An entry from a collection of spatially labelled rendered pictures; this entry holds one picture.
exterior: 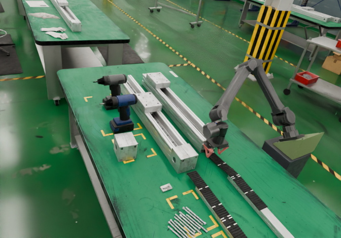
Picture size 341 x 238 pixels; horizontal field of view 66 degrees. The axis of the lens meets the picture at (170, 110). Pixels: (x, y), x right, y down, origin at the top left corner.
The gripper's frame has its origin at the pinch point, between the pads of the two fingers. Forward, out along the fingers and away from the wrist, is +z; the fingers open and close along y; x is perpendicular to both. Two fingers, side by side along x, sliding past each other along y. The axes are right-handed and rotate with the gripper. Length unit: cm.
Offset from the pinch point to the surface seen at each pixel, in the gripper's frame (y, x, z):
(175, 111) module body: 4.9, -35.0, -5.6
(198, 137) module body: 5.0, -9.5, -5.5
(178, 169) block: 23.8, 3.9, -0.7
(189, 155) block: 18.6, 2.9, -7.3
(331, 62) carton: -463, -196, 62
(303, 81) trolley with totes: -272, -125, 49
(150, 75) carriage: 4, -74, -10
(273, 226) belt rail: 2.0, 44.7, -0.1
